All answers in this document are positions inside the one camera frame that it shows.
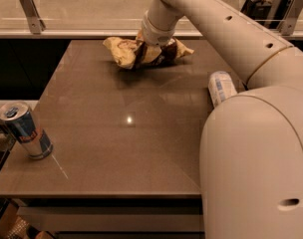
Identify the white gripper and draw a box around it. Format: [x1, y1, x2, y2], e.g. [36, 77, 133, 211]
[136, 10, 175, 64]

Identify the brown chip bag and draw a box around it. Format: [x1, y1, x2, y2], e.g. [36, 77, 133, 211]
[103, 37, 193, 70]

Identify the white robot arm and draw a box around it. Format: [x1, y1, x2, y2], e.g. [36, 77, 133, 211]
[142, 0, 303, 239]

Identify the blue silver redbull can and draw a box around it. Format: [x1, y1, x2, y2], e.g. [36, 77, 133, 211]
[0, 101, 53, 159]

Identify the clear plastic water bottle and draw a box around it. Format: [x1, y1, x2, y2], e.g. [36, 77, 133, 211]
[208, 71, 237, 107]

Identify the left metal railing bracket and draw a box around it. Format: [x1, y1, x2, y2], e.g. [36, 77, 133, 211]
[19, 0, 46, 35]

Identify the metal railing bracket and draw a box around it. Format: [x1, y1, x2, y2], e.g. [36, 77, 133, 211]
[19, 0, 46, 35]
[279, 0, 303, 36]

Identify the right metal railing bracket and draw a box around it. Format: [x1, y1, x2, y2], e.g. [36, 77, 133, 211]
[279, 0, 303, 36]

